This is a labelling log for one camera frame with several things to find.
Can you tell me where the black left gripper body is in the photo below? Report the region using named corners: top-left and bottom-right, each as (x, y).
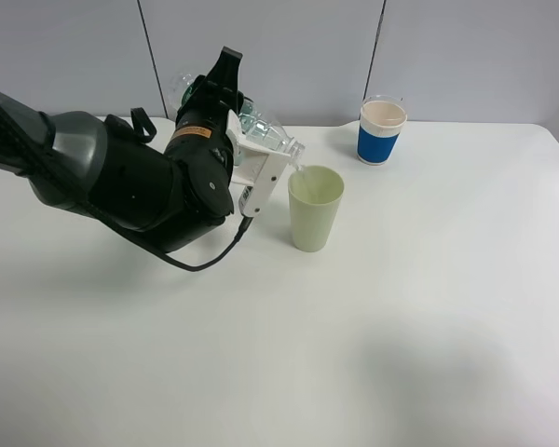
top-left (165, 88), bottom-right (244, 163)

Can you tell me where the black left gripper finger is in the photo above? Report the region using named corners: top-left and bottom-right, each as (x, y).
top-left (206, 47), bottom-right (243, 101)

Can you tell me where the clear plastic water bottle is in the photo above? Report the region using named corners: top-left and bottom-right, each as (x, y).
top-left (167, 73), bottom-right (305, 171)

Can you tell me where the light green plastic cup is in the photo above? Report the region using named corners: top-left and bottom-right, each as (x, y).
top-left (288, 166), bottom-right (345, 252)

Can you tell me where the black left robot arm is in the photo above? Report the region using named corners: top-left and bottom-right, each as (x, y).
top-left (0, 48), bottom-right (243, 253)

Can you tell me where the blue sleeved paper cup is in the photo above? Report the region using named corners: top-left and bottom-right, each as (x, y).
top-left (357, 96), bottom-right (408, 166)

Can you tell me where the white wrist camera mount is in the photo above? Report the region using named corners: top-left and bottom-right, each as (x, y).
top-left (226, 110), bottom-right (291, 218)

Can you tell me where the black camera cable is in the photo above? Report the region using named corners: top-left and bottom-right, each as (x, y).
top-left (86, 199), bottom-right (253, 273)

